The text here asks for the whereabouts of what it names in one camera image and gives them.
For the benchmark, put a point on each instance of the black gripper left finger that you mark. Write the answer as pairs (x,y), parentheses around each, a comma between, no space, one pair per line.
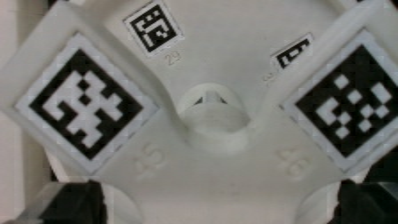
(75,204)

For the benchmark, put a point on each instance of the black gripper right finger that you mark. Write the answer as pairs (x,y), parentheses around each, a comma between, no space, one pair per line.
(367,203)

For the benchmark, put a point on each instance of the white cross-shaped table base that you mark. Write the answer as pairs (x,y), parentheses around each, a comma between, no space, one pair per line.
(225,180)

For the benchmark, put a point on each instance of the white round table top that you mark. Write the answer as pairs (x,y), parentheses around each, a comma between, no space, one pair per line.
(237,33)

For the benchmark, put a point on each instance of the white cylindrical table leg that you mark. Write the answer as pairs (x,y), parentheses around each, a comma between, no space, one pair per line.
(216,119)

